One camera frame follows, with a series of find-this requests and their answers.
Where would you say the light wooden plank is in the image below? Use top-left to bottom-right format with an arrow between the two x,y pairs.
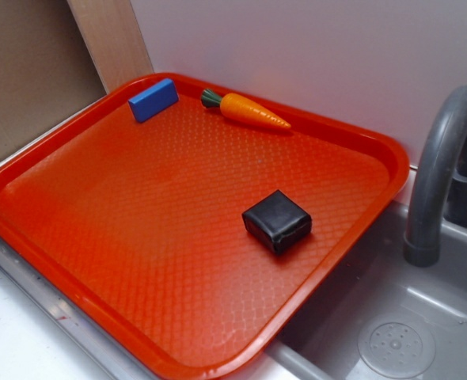
68,0 -> 154,93

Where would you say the grey curved faucet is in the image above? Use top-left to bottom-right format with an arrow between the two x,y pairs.
404,85 -> 467,267

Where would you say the orange plastic tray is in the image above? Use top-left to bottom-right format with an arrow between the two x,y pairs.
0,74 -> 409,379

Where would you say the brown cardboard panel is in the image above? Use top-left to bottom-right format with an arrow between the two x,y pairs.
0,1 -> 105,161

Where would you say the orange toy carrot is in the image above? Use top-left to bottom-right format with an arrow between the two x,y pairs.
200,89 -> 291,131

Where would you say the black square block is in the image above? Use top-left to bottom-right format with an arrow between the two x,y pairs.
241,190 -> 313,256

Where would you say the blue rectangular block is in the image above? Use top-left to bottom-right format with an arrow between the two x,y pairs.
128,78 -> 179,123

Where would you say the grey plastic sink basin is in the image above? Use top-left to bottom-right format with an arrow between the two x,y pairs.
267,203 -> 467,379

